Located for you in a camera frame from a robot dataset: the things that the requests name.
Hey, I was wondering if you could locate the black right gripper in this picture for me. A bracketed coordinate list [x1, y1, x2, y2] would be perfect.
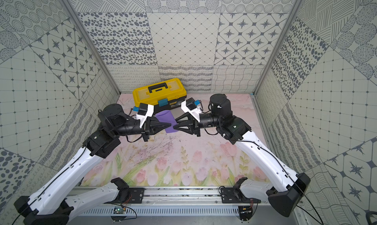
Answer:
[173, 112, 221, 138]

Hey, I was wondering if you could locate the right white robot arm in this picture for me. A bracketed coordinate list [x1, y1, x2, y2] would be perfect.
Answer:
[174, 94, 311, 217]

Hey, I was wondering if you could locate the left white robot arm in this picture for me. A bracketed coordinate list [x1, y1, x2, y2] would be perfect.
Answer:
[14, 103, 171, 225]

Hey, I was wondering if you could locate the yellow and black toolbox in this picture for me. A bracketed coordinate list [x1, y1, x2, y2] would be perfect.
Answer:
[133, 78, 187, 113]

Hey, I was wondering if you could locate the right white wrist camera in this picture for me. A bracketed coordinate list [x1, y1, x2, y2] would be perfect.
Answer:
[181, 97, 202, 122]

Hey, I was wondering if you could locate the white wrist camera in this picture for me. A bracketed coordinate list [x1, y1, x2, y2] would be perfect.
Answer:
[181, 97, 202, 122]
[133, 103, 154, 128]

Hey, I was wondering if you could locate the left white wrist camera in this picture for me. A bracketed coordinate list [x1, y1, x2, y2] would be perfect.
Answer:
[133, 103, 154, 128]

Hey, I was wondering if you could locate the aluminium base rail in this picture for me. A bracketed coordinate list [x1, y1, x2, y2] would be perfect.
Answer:
[70, 186, 266, 217]

